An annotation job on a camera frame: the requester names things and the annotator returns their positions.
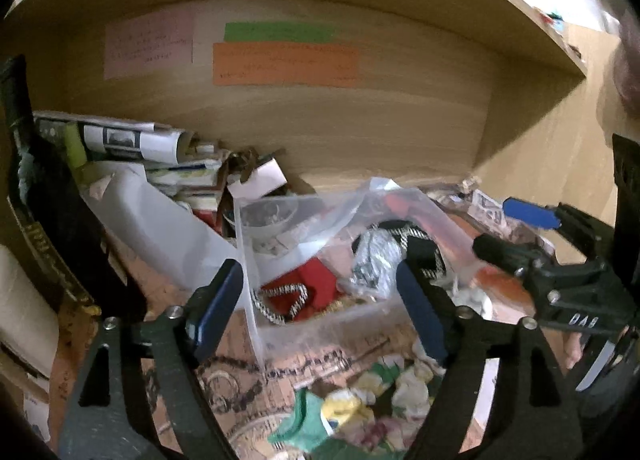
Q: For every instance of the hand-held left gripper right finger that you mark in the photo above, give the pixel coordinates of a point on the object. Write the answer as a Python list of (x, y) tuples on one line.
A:
[(420, 312)]

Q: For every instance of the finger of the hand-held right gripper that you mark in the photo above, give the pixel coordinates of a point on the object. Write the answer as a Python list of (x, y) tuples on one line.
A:
[(505, 250), (530, 213)]

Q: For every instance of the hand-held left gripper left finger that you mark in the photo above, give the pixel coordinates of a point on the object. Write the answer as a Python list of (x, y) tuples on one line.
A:
[(220, 307)]

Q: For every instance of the clear plastic bag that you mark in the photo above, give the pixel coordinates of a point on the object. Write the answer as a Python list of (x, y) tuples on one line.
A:
[(325, 235)]

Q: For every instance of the person's right forearm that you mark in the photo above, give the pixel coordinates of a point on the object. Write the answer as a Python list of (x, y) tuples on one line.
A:
[(627, 60)]

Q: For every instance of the black and silver patterned cloth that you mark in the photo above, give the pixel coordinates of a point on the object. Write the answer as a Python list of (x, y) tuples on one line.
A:
[(377, 257)]

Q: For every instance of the printed table mat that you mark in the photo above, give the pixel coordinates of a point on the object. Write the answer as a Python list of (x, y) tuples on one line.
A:
[(280, 370)]

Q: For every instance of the red cloth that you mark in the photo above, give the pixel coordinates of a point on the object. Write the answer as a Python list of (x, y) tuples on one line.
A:
[(306, 285)]

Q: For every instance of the white plastic container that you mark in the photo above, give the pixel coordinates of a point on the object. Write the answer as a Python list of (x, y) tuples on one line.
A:
[(155, 225)]

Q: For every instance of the green and yellow cloth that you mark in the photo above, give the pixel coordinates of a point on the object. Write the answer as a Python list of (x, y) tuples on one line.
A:
[(345, 410)]

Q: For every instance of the stack of books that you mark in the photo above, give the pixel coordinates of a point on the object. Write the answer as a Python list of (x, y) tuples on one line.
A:
[(192, 182)]

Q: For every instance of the white card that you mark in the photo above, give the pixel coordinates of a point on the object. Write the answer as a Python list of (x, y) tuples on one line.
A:
[(261, 180)]

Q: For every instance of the rolled newspaper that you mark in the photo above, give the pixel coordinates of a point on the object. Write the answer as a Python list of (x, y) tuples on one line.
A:
[(125, 140)]

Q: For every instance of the white cardboard box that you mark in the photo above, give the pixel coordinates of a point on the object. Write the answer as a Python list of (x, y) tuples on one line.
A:
[(22, 310)]

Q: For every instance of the wooden shelf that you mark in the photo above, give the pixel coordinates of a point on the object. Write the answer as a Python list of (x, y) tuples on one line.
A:
[(310, 110)]

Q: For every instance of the orange paper note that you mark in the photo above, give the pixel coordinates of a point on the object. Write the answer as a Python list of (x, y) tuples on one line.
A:
[(285, 65)]

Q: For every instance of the pink paper note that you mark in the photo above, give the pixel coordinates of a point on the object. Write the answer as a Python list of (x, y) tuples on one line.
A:
[(149, 42)]

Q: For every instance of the green paper note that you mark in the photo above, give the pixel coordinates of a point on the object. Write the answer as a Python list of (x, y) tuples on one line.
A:
[(277, 32)]

